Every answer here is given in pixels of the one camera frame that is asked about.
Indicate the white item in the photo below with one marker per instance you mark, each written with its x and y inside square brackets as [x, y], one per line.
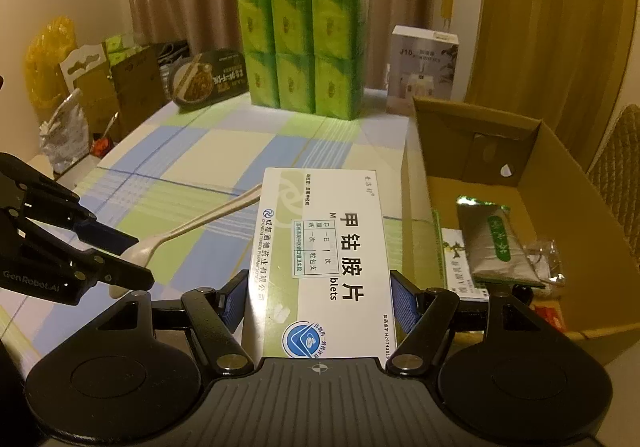
[545, 259]

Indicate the white humidifier box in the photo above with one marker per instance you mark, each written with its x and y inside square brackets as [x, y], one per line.
[422, 64]

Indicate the white blue ointment box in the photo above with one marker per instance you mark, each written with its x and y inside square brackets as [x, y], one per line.
[458, 276]

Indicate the white green tablets box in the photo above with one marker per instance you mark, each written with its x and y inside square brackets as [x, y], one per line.
[319, 280]

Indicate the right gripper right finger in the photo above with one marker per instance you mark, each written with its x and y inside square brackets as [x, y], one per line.
[425, 317]

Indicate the yellow plastic bag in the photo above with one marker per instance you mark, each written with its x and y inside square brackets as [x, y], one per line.
[45, 85]

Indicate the large cardboard box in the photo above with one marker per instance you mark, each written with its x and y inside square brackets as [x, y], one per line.
[508, 159]

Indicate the red handled tool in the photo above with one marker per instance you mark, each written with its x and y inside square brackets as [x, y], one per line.
[104, 144]

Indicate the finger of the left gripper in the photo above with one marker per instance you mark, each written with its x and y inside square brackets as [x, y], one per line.
[112, 270]
[104, 237]

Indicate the white cardboard hanger card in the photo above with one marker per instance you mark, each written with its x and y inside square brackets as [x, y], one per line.
[80, 61]

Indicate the white plastic spoon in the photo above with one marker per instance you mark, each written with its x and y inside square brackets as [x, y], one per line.
[142, 252]

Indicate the dark oval food tray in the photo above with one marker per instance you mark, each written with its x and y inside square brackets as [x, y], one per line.
[207, 78]

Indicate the red candy wrapper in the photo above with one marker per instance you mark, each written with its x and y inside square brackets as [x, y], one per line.
[550, 315]

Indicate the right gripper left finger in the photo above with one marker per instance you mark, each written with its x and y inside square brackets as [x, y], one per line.
[213, 316]

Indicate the silver green foil pouch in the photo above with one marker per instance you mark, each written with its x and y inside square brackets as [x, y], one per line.
[493, 251]

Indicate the brown cardboard boxes stack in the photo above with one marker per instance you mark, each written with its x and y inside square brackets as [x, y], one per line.
[136, 88]

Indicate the silver foil bag at edge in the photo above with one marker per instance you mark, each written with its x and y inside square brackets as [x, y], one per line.
[65, 139]

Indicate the green white medicine box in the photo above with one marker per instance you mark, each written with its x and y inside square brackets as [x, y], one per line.
[438, 237]

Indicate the small green boxes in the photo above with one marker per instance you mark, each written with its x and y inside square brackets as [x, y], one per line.
[121, 47]

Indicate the green tissue multipack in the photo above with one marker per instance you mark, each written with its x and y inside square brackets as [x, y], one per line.
[306, 55]

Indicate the wooden door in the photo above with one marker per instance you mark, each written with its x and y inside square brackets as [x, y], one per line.
[559, 61]

